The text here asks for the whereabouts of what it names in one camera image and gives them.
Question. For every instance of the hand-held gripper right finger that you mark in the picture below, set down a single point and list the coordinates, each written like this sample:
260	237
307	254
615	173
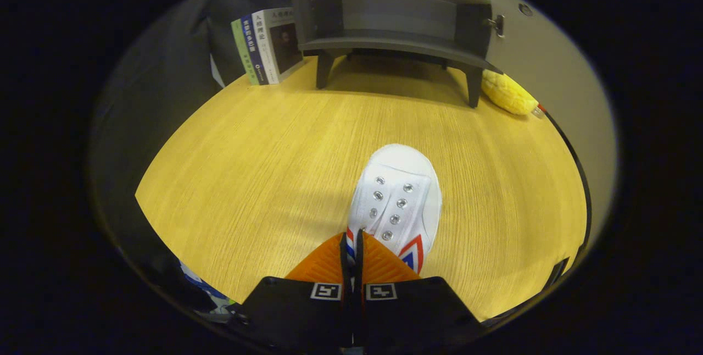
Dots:
358	259

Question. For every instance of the white book with dark cover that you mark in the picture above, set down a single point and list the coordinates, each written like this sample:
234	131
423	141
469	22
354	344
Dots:
283	42

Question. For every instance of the red label bottle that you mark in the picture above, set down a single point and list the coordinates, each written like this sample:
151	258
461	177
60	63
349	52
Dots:
538	111

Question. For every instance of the metal door hinge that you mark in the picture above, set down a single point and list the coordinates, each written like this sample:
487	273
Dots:
498	25

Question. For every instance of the white shoe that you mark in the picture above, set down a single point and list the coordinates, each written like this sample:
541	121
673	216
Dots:
395	179

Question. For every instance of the black backdrop cloth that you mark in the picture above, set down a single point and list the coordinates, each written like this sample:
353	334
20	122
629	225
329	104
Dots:
165	69

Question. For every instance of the blue and white cloth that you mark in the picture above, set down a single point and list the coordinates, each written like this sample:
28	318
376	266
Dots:
206	289

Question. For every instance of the yellow plush toy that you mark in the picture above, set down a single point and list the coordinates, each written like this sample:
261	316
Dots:
508	94

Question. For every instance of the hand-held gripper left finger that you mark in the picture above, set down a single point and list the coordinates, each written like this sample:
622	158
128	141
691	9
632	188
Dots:
344	259

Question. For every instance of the green spine book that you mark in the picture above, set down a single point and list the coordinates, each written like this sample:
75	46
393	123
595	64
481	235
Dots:
241	53

